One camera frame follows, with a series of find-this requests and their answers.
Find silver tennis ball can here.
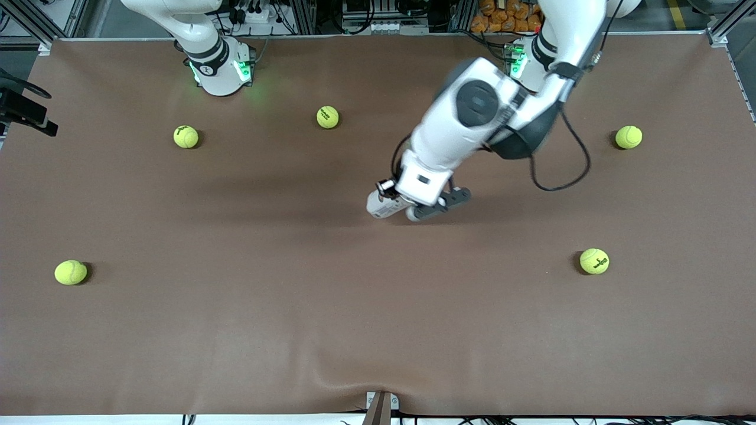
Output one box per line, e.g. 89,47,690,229
366,189,414,220

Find green-lit right arm base box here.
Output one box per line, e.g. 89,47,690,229
233,46,256,84

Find green-lit left arm base box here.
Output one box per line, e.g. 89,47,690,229
505,42,528,80

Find brown table mat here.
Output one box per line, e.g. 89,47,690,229
0,32,756,417

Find orange bag of items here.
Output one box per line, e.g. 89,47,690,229
471,0,544,34

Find white power strip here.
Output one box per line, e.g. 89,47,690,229
235,7,273,25

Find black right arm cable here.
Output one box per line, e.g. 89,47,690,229
0,68,52,99

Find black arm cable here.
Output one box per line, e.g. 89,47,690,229
0,68,52,99
529,0,627,192

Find aluminium frame profile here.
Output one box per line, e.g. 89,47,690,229
0,0,55,55
706,0,756,49
451,0,474,33
294,0,317,35

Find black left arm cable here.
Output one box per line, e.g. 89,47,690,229
529,0,627,192

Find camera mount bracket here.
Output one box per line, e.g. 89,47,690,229
361,391,400,425

